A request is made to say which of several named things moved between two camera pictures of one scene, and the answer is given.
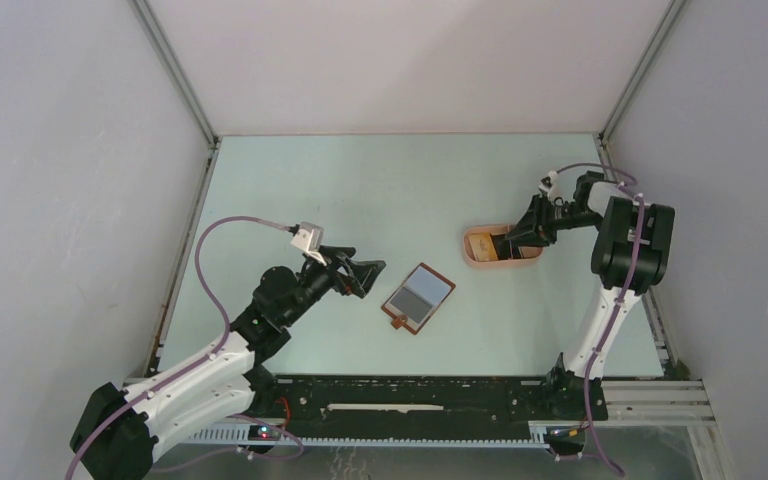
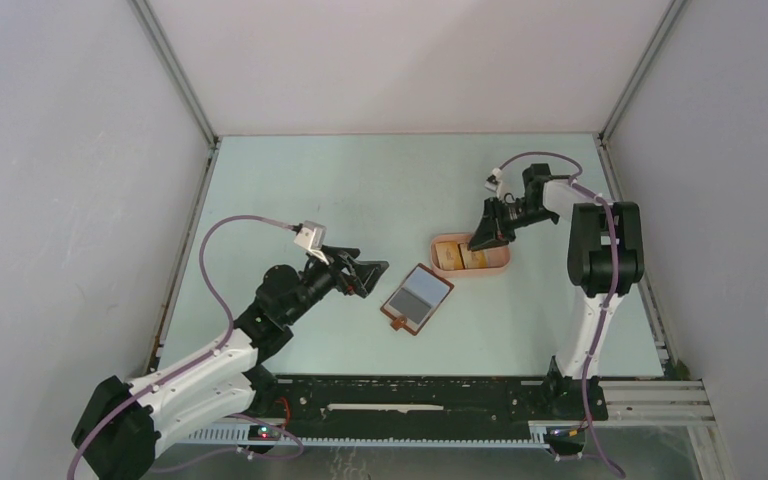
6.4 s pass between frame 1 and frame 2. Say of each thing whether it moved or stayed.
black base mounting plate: stayed
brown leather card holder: stayed
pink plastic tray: moved
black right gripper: moved
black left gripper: stayed
